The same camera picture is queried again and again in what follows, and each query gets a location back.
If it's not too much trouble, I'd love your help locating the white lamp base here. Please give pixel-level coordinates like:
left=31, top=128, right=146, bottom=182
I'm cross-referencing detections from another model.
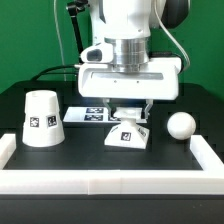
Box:
left=104, top=107, right=149, bottom=149

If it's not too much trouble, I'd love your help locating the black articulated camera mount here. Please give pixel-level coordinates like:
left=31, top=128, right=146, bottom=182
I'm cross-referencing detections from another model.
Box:
left=66, top=0, right=88, bottom=62

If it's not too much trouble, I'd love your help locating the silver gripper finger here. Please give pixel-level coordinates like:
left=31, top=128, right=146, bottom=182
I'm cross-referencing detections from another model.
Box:
left=143, top=99, right=153, bottom=119
left=103, top=98, right=114, bottom=117

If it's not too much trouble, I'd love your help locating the black cable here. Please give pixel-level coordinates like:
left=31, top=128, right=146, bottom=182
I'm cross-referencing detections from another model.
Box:
left=30, top=63, right=83, bottom=82

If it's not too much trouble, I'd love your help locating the white hanging cable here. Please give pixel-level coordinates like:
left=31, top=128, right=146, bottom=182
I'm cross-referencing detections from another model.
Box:
left=53, top=0, right=68, bottom=82

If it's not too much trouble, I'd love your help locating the white lamp bulb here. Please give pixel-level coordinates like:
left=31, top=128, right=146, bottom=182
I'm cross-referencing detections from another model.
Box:
left=167, top=112, right=196, bottom=140

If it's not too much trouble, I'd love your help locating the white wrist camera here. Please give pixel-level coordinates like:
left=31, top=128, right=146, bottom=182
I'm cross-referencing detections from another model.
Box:
left=81, top=43, right=113, bottom=63

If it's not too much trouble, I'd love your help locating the white lamp shade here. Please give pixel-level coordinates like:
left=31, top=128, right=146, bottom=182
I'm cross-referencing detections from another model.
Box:
left=22, top=90, right=65, bottom=147

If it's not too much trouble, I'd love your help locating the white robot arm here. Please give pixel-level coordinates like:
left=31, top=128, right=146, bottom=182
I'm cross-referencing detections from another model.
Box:
left=78, top=0, right=190, bottom=119

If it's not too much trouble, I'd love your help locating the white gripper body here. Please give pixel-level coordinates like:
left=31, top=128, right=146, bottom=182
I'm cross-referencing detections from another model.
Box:
left=78, top=58, right=180, bottom=100

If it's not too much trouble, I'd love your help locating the white marker sheet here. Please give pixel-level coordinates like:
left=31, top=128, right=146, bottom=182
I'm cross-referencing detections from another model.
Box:
left=63, top=107, right=120, bottom=123

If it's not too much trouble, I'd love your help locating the white U-shaped border frame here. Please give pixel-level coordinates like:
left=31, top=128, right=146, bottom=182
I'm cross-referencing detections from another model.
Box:
left=0, top=134, right=224, bottom=195

